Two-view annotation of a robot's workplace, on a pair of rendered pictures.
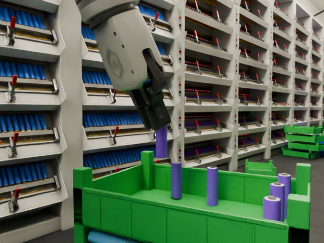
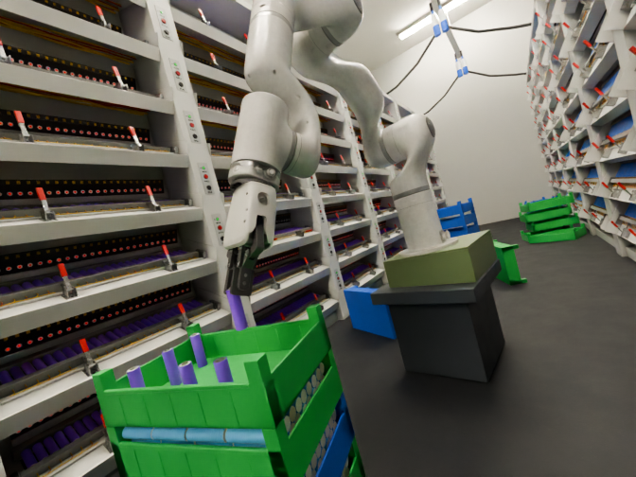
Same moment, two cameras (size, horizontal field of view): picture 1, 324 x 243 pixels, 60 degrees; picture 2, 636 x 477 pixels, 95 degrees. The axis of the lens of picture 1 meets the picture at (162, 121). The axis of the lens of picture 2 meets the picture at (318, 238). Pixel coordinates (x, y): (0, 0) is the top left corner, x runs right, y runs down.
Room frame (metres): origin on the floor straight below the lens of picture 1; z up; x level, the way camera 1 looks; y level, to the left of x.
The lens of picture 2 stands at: (0.90, 0.10, 0.52)
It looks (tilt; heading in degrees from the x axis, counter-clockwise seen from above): 1 degrees down; 174
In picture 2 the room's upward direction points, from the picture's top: 15 degrees counter-clockwise
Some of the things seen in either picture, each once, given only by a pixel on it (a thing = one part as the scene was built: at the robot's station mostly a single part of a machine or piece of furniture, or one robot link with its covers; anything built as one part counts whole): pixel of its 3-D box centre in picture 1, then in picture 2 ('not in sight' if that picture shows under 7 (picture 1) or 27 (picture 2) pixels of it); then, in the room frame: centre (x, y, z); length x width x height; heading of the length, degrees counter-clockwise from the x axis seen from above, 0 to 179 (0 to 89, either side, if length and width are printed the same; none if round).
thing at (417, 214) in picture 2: not in sight; (419, 221); (-0.02, 0.54, 0.47); 0.19 x 0.19 x 0.18
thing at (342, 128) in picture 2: not in sight; (350, 175); (-1.36, 0.72, 0.89); 0.20 x 0.09 x 1.78; 48
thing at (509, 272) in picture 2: not in sight; (502, 260); (-0.61, 1.24, 0.10); 0.30 x 0.08 x 0.20; 161
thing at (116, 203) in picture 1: (196, 192); (220, 360); (0.41, -0.05, 0.36); 0.30 x 0.20 x 0.08; 62
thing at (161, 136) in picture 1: (161, 137); (237, 308); (0.45, 0.00, 0.44); 0.02 x 0.02 x 0.06
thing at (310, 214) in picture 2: not in sight; (295, 173); (-0.84, 0.26, 0.89); 0.20 x 0.09 x 1.78; 48
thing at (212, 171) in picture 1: (212, 185); (190, 384); (0.47, -0.08, 0.36); 0.02 x 0.02 x 0.06
